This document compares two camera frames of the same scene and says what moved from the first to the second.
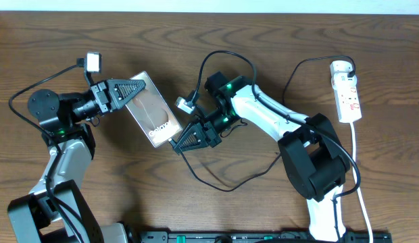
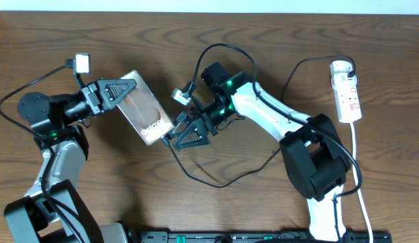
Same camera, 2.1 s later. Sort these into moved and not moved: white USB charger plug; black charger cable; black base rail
Moved: black charger cable
Not moved: black base rail; white USB charger plug
